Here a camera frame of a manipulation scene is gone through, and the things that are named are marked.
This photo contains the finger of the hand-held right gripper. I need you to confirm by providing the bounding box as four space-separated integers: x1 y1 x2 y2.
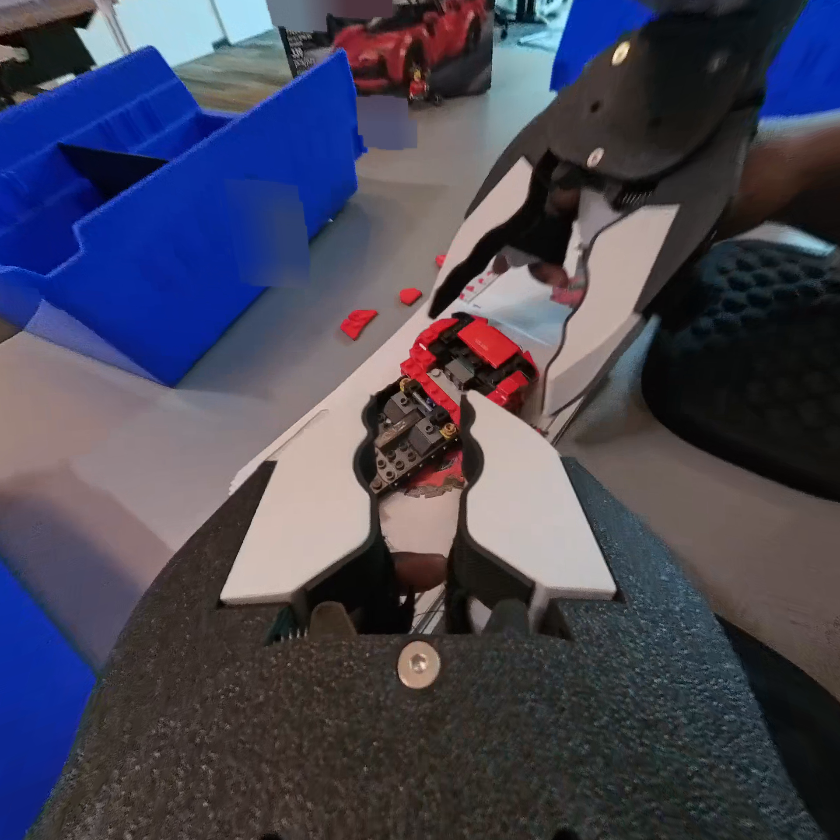
428 155 581 319
541 197 683 424

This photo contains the person's left hand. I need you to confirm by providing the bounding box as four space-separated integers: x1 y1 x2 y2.
392 552 450 598

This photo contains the lego minifigure red torso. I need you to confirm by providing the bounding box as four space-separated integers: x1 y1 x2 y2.
407 63 441 109

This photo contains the lego box red car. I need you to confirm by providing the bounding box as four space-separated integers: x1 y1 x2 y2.
276 0 497 99

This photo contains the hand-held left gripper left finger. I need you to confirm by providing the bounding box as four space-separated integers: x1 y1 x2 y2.
220 392 395 620

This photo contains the red and black lego car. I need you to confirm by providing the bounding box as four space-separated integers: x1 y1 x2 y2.
357 313 542 497

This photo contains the lego instruction booklet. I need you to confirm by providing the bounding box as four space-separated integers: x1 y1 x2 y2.
230 256 657 631

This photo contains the blue plastic bin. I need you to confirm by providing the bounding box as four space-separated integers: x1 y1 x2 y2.
552 0 840 119
0 46 366 388
0 558 99 840

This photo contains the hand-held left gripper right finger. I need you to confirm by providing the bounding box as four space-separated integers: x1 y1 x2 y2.
448 389 618 623

